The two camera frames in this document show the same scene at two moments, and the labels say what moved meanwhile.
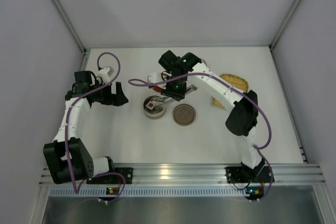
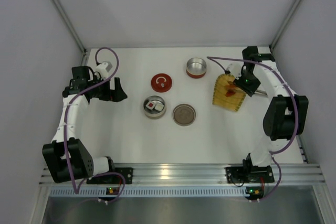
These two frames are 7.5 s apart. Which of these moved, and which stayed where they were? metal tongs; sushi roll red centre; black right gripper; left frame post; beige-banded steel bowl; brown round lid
Moved: metal tongs; black right gripper
Stayed: sushi roll red centre; beige-banded steel bowl; left frame post; brown round lid
